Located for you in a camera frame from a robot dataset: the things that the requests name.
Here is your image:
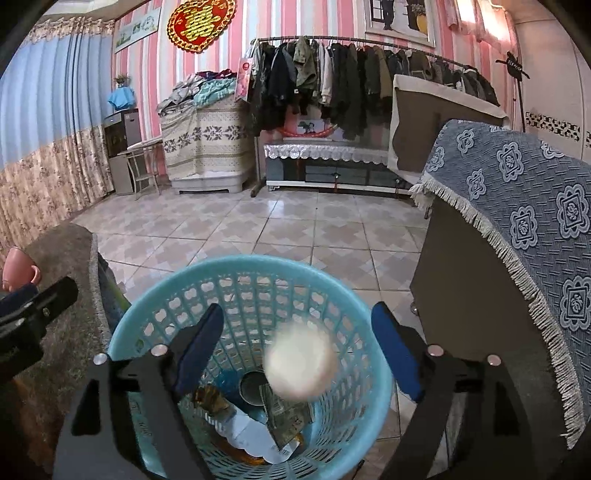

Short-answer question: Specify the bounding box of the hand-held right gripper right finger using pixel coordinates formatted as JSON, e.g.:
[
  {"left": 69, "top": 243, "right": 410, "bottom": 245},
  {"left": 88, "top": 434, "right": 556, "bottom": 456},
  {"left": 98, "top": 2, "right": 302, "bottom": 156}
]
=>
[{"left": 370, "top": 301, "right": 555, "bottom": 480}]

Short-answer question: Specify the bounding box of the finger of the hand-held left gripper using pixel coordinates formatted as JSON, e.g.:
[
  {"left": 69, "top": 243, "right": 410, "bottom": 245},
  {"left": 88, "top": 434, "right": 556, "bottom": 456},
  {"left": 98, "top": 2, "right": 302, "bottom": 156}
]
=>
[{"left": 0, "top": 276, "right": 79, "bottom": 324}]

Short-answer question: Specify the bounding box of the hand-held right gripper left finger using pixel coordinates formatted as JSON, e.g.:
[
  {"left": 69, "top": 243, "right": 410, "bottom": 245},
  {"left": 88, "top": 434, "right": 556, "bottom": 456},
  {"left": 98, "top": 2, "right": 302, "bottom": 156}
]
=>
[{"left": 51, "top": 302, "right": 225, "bottom": 480}]

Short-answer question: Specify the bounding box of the brown wrapper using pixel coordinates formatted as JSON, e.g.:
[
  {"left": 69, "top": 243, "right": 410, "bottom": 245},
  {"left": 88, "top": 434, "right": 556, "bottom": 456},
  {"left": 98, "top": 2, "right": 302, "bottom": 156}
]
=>
[{"left": 194, "top": 387, "right": 232, "bottom": 418}]

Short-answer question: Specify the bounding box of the light blue printed paper card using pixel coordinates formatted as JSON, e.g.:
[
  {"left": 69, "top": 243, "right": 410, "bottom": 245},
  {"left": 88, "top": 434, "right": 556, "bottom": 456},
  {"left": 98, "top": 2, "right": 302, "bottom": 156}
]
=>
[{"left": 217, "top": 406, "right": 301, "bottom": 464}]

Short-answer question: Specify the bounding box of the white round disc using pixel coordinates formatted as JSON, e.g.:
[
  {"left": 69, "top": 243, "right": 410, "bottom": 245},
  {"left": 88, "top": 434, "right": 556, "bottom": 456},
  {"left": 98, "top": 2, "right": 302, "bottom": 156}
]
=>
[{"left": 264, "top": 322, "right": 339, "bottom": 401}]

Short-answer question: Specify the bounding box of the light blue plastic basket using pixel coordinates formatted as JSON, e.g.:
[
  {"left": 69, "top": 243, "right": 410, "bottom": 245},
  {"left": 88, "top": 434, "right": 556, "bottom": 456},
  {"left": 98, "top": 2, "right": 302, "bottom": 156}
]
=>
[{"left": 107, "top": 255, "right": 394, "bottom": 480}]

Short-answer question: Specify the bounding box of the orange snack packet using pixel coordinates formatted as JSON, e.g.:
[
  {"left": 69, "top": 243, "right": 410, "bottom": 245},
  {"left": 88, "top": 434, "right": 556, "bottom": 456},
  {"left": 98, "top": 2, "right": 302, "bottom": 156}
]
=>
[{"left": 217, "top": 434, "right": 262, "bottom": 466}]

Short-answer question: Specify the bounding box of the pink pig toy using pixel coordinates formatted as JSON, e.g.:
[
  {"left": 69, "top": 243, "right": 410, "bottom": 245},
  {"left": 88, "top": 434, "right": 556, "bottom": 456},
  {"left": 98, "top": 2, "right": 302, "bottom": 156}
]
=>
[{"left": 2, "top": 247, "right": 43, "bottom": 292}]

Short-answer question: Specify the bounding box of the brown furniture side panel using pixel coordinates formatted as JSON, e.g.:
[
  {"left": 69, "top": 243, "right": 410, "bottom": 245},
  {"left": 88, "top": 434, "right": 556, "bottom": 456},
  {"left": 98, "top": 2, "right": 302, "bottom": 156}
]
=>
[{"left": 410, "top": 198, "right": 568, "bottom": 480}]

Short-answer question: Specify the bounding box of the blue and floral curtain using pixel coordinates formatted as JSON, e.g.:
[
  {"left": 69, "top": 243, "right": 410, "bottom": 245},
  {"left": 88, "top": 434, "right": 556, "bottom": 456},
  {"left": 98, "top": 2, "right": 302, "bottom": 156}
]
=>
[{"left": 0, "top": 18, "right": 116, "bottom": 259}]

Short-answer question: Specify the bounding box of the grey water dispenser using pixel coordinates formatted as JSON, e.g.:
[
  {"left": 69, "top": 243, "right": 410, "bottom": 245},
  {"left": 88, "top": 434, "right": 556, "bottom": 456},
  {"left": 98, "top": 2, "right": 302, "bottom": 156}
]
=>
[{"left": 102, "top": 108, "right": 140, "bottom": 195}]

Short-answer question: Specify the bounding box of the small folding table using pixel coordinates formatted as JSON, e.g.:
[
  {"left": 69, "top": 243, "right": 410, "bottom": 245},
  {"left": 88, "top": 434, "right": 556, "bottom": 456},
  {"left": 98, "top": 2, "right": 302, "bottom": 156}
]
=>
[{"left": 117, "top": 137, "right": 164, "bottom": 200}]

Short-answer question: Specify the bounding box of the blue patterned fringed cloth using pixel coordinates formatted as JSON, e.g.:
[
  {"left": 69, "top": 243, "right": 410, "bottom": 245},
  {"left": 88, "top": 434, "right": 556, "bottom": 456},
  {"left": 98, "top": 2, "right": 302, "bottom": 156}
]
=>
[{"left": 409, "top": 119, "right": 591, "bottom": 450}]

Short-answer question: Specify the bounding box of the low glass front cabinet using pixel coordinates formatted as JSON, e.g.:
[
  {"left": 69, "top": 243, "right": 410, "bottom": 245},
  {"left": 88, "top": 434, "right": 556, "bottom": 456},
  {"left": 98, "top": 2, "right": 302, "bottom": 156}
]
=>
[{"left": 263, "top": 143, "right": 416, "bottom": 191}]

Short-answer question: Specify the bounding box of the blue cloth cover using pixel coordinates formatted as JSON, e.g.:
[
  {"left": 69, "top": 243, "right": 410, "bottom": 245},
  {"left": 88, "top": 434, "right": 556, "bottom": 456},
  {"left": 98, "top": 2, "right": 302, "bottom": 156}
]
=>
[{"left": 107, "top": 87, "right": 137, "bottom": 110}]

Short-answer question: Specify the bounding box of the white lace cloth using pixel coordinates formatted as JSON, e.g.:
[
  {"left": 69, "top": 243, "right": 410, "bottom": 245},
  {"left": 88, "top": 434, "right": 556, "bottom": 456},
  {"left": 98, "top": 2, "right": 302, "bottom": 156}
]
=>
[{"left": 263, "top": 143, "right": 391, "bottom": 164}]

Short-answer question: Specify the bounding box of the beige cloth covered furniture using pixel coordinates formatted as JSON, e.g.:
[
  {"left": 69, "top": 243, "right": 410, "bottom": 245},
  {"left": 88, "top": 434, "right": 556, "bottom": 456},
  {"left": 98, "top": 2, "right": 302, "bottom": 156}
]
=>
[{"left": 387, "top": 74, "right": 511, "bottom": 185}]

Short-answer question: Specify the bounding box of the pile of folded clothes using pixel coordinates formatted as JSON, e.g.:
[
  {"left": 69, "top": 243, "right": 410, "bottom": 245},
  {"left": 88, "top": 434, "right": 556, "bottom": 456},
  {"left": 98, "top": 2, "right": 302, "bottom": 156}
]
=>
[{"left": 157, "top": 69, "right": 241, "bottom": 116}]

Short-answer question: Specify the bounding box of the pink hanging bag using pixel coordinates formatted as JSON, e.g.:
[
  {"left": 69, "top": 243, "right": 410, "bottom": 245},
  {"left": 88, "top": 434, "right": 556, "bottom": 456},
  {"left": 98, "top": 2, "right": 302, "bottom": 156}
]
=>
[{"left": 234, "top": 58, "right": 254, "bottom": 102}]

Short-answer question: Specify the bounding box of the row of hanging clothes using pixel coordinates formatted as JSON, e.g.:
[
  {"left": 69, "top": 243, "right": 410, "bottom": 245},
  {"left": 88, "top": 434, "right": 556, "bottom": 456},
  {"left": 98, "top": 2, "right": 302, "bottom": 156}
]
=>
[{"left": 249, "top": 37, "right": 502, "bottom": 139}]

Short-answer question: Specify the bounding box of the black coat stand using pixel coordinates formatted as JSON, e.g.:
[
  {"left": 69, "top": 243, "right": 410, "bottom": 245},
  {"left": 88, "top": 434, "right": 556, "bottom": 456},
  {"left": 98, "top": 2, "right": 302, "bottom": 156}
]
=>
[{"left": 496, "top": 51, "right": 529, "bottom": 132}]

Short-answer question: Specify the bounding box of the metal clothes rack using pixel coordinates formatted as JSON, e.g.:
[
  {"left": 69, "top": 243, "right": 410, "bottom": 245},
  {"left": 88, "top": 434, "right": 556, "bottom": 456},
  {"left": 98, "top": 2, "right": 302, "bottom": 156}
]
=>
[{"left": 249, "top": 36, "right": 504, "bottom": 199}]

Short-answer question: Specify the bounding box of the landscape wall poster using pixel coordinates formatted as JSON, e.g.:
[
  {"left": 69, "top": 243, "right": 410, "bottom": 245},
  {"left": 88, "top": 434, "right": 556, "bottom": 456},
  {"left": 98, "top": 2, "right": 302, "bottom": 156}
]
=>
[{"left": 114, "top": 7, "right": 162, "bottom": 52}]

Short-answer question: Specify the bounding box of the red round wall decoration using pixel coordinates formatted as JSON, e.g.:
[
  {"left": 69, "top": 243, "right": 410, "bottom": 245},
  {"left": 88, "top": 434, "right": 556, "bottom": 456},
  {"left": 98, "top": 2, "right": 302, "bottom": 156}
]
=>
[{"left": 167, "top": 0, "right": 237, "bottom": 54}]

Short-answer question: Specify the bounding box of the framed wall picture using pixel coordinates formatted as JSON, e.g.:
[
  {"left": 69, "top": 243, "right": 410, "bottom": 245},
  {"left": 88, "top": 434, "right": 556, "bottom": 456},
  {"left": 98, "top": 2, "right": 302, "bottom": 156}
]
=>
[{"left": 364, "top": 0, "right": 437, "bottom": 49}]

